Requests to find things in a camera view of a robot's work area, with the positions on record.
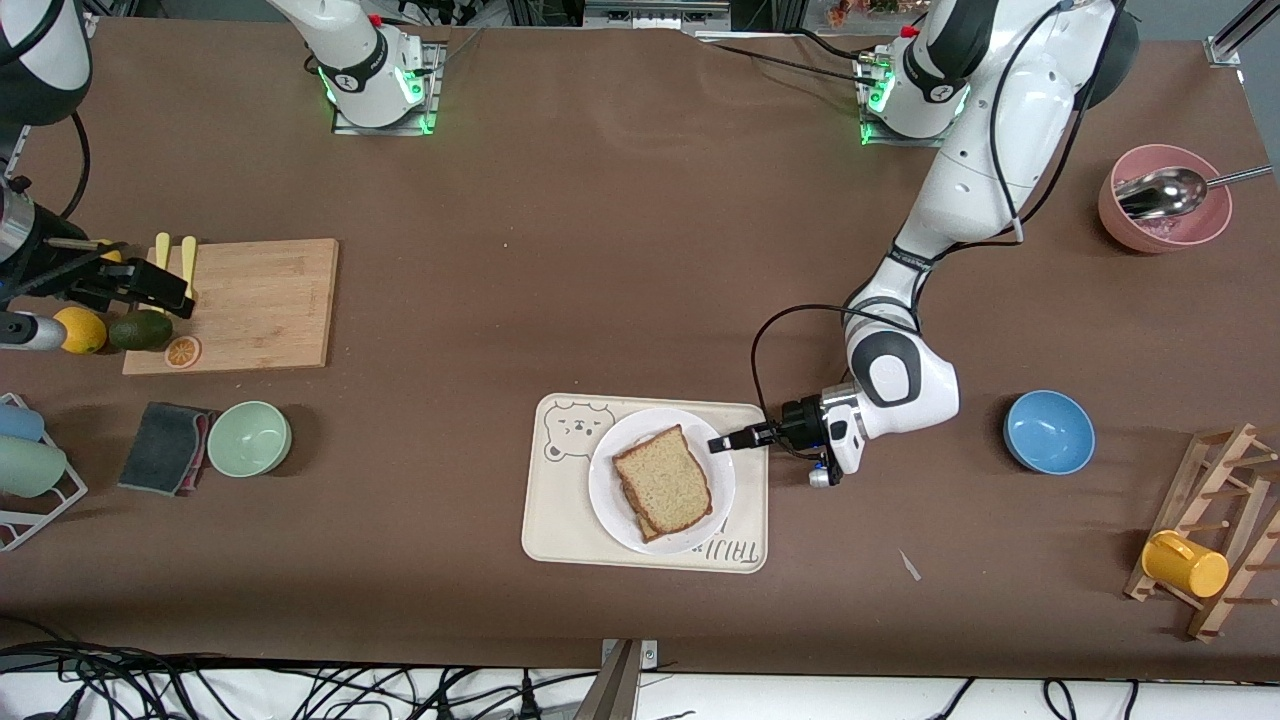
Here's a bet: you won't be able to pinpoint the brown bread slice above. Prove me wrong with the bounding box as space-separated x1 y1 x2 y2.
612 425 714 536
620 480 713 544

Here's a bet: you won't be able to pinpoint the white round plate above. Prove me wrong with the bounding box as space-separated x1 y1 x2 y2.
588 407 737 557

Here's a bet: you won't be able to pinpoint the dark green avocado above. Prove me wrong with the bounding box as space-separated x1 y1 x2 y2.
108 309 174 352

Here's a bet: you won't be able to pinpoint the wooden cutting board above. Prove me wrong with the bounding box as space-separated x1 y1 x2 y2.
122 238 340 377

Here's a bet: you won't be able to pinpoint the brown bread slice under egg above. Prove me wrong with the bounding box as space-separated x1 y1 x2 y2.
620 480 713 544

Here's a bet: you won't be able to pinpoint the grey folded cloth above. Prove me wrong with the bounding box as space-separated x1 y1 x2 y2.
118 402 216 497

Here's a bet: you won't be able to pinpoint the light green bowl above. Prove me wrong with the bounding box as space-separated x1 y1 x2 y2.
207 401 293 478

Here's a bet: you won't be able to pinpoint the pale green cup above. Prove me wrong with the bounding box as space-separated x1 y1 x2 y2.
0 435 68 499

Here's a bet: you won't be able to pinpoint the cream bear print tray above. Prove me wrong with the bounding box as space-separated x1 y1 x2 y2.
521 392 770 575

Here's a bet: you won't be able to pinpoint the blue bowl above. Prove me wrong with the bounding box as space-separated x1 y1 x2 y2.
1003 390 1096 475

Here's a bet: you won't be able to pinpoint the pink bowl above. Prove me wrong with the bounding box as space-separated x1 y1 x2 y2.
1098 145 1233 254

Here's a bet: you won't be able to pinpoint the yellow mug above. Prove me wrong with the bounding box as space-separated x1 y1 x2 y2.
1141 530 1230 599

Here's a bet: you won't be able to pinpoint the metal spoon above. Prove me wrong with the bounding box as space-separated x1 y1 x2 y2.
1115 165 1276 221

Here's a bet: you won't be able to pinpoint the grey metal box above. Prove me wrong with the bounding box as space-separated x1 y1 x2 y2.
584 0 733 29

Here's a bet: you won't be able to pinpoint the wooden mug rack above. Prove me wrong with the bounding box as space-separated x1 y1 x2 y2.
1124 422 1280 643

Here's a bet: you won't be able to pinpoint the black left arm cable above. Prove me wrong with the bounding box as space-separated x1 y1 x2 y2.
750 0 1126 461

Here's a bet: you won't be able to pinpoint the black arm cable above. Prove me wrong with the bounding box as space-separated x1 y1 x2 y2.
750 0 1126 461
60 110 91 221

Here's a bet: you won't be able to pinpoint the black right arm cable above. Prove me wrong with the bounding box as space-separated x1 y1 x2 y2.
60 110 91 221

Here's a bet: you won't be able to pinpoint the white wire rack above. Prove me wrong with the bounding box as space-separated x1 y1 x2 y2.
0 393 89 553

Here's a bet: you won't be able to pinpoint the grey metal post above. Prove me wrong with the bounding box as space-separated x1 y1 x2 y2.
575 640 643 720

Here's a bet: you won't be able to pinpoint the black loose cable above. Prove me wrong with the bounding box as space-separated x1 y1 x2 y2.
925 678 976 720

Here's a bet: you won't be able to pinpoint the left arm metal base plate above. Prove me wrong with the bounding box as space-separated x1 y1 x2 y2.
858 50 966 149

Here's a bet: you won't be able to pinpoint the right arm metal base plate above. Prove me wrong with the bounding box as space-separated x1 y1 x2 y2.
332 40 441 136

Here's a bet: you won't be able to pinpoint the black cable tangle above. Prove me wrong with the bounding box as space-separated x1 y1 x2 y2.
0 615 601 720

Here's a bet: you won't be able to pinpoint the black table cable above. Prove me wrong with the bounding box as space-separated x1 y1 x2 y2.
700 35 876 89

